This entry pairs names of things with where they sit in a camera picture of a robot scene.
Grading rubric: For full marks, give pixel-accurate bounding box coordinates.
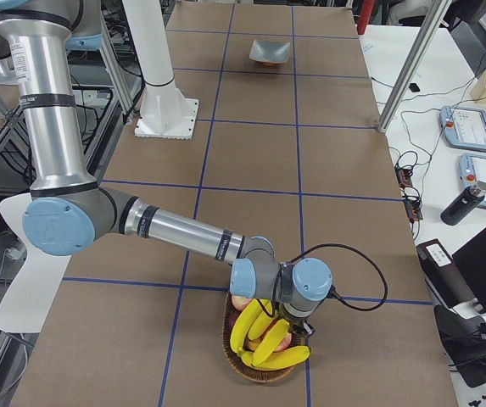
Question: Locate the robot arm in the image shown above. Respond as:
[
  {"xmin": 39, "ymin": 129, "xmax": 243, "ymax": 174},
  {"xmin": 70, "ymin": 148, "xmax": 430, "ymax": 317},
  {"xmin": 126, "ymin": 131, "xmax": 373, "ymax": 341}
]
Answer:
[{"xmin": 0, "ymin": 1, "xmax": 332, "ymax": 336}]

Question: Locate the aluminium frame post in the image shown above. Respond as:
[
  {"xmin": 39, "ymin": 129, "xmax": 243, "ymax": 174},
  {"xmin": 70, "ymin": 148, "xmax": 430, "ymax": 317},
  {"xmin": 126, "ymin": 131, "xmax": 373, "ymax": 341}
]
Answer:
[{"xmin": 377, "ymin": 0, "xmax": 451, "ymax": 134}]

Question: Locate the red cylinder object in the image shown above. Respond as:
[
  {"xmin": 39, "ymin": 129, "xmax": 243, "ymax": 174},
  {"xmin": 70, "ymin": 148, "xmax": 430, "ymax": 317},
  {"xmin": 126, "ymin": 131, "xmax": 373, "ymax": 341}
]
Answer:
[{"xmin": 356, "ymin": 0, "xmax": 376, "ymax": 36}]

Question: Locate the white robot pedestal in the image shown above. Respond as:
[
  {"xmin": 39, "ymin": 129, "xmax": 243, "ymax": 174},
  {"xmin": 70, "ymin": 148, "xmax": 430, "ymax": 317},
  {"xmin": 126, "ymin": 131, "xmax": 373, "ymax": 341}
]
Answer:
[{"xmin": 123, "ymin": 0, "xmax": 199, "ymax": 140}]

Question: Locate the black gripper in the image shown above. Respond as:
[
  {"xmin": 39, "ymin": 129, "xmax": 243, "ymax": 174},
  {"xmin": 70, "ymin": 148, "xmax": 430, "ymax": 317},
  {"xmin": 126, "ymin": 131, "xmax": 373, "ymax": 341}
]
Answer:
[{"xmin": 279, "ymin": 303, "xmax": 317, "ymax": 335}]

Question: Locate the black water bottle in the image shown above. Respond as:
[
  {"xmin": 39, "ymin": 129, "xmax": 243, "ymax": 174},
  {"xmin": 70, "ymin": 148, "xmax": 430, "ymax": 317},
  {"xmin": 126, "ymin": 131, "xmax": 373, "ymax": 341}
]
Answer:
[{"xmin": 440, "ymin": 181, "xmax": 486, "ymax": 226}]

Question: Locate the woven fruit basket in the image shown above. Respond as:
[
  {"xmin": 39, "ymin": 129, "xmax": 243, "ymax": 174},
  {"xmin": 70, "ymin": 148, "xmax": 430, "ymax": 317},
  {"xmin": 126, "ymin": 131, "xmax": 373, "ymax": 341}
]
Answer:
[{"xmin": 222, "ymin": 294, "xmax": 311, "ymax": 383}]

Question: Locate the red apple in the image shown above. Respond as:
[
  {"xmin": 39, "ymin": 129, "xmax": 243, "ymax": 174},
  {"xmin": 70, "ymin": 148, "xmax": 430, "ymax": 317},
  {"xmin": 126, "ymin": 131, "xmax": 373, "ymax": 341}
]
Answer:
[
  {"xmin": 244, "ymin": 333, "xmax": 292, "ymax": 352},
  {"xmin": 231, "ymin": 295, "xmax": 252, "ymax": 312}
]

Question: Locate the grey square plate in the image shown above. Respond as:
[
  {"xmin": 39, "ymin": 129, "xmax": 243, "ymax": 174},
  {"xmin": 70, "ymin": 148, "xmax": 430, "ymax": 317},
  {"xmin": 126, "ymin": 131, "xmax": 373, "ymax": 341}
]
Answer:
[{"xmin": 249, "ymin": 40, "xmax": 291, "ymax": 66}]

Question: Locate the far teach pendant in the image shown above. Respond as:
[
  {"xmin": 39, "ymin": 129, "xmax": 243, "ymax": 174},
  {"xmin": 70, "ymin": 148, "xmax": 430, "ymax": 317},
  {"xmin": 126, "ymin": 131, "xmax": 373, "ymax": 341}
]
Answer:
[{"xmin": 439, "ymin": 106, "xmax": 486, "ymax": 153}]

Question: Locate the black label printer box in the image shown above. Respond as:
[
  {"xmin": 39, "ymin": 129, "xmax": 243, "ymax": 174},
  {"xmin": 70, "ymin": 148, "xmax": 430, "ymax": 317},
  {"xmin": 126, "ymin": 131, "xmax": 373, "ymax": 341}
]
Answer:
[{"xmin": 416, "ymin": 239, "xmax": 476, "ymax": 308}]

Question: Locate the yellow banana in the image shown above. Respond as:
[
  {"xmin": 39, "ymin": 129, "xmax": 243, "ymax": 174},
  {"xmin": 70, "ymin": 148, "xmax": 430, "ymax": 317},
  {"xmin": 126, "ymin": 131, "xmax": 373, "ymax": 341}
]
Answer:
[
  {"xmin": 230, "ymin": 299, "xmax": 274, "ymax": 354},
  {"xmin": 240, "ymin": 345, "xmax": 311, "ymax": 371},
  {"xmin": 251, "ymin": 320, "xmax": 290, "ymax": 367}
]

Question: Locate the small black puck device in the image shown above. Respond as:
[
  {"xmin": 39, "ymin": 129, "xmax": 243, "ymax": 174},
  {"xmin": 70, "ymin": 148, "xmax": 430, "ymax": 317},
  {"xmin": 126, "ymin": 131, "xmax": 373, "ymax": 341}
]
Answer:
[{"xmin": 409, "ymin": 82, "xmax": 421, "ymax": 92}]

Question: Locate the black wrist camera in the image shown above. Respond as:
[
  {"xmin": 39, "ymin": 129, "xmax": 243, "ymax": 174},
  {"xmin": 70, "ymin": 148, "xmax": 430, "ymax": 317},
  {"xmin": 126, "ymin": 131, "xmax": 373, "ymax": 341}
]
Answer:
[{"xmin": 302, "ymin": 321, "xmax": 315, "ymax": 337}]

